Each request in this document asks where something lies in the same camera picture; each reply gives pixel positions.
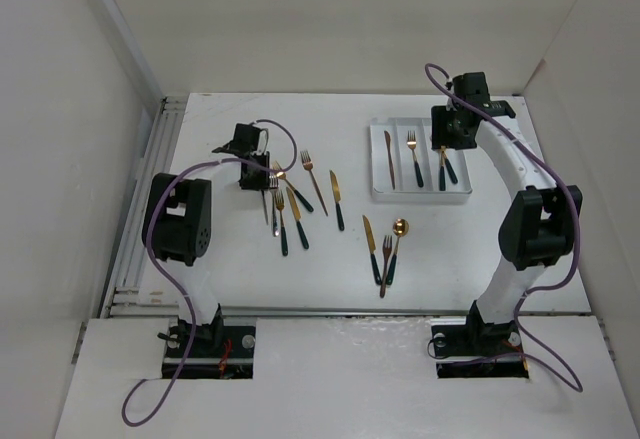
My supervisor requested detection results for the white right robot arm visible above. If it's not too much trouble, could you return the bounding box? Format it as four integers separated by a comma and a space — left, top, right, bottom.
431, 72, 583, 358

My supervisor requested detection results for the dark copper fork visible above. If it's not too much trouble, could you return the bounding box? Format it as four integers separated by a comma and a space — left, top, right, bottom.
379, 235, 393, 298

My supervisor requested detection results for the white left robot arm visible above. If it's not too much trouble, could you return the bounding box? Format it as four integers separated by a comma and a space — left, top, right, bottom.
142, 123, 270, 357

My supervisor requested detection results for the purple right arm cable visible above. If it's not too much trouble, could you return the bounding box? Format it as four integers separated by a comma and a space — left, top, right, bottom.
424, 62, 585, 394

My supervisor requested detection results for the copper knife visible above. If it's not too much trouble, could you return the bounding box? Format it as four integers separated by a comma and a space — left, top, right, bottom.
384, 130, 396, 191

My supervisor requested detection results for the silver fork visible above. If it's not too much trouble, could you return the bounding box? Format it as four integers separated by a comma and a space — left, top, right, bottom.
269, 174, 280, 237

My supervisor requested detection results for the gold fork green handle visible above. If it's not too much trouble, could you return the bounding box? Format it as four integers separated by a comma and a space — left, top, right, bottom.
272, 161, 314, 213
275, 189, 289, 257
406, 130, 425, 188

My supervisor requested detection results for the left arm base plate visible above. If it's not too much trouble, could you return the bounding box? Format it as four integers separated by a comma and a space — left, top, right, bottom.
158, 317, 256, 380

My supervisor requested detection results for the aluminium rail frame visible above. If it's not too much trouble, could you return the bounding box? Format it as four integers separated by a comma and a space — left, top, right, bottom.
99, 96, 591, 320

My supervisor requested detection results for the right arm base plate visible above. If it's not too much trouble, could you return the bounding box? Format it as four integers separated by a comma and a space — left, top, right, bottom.
430, 323, 529, 379

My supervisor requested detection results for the gold knife green handle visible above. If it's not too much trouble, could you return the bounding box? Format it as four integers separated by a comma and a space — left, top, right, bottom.
362, 215, 382, 286
329, 170, 345, 232
286, 187, 310, 250

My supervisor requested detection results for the white divided cutlery tray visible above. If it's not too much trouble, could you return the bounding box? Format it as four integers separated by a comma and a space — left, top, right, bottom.
369, 117, 473, 205

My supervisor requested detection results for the gold spoon green handle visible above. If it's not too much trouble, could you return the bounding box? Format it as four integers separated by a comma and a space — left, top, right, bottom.
385, 218, 409, 286
439, 147, 446, 191
442, 146, 458, 184

